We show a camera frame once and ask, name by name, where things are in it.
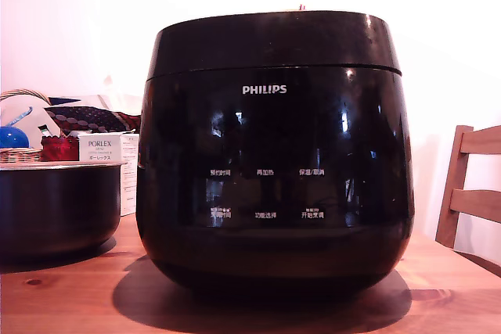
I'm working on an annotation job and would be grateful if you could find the black rice cooker body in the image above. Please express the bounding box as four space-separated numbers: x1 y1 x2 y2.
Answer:
135 64 416 300

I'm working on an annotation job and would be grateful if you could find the black inner pot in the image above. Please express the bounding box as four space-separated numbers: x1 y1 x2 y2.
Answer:
0 160 123 261

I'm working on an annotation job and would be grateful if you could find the red crimped-edge pouch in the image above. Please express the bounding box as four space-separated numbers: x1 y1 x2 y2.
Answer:
40 135 80 162

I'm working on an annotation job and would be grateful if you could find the wicker basket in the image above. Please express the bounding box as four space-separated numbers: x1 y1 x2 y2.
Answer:
0 88 54 164

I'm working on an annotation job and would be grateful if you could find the black rice cooker lid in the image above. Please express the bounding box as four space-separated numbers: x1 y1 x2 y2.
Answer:
146 9 404 78

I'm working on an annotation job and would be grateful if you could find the blue ball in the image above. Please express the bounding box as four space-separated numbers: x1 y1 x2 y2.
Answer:
0 126 31 150

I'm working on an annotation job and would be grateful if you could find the wooden chair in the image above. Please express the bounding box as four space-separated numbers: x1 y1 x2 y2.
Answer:
434 124 501 272

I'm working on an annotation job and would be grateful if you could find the dark patterned cloth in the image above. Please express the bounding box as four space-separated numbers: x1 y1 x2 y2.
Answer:
43 95 142 135

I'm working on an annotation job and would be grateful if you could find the white Porlex box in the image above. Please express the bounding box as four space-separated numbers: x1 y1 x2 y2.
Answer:
77 131 124 163

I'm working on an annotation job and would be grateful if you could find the white bag blue print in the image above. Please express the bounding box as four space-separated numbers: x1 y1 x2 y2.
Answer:
0 98 63 149

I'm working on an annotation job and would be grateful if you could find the white printed text box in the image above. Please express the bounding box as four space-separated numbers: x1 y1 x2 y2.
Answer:
119 132 141 217

